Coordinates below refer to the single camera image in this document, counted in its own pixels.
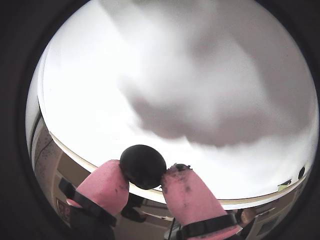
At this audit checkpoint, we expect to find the pink padded gripper finger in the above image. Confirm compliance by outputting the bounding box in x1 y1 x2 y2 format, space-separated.
159 163 241 240
57 159 130 240

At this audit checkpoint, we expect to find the dark shoe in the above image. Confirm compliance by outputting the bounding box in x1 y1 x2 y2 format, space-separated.
120 206 148 223

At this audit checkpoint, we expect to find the pale green leaf with stem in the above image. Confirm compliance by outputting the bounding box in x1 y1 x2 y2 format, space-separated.
277 179 294 192

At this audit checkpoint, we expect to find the red patterned wall poster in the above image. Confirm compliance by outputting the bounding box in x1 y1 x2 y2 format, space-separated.
55 197 71 224

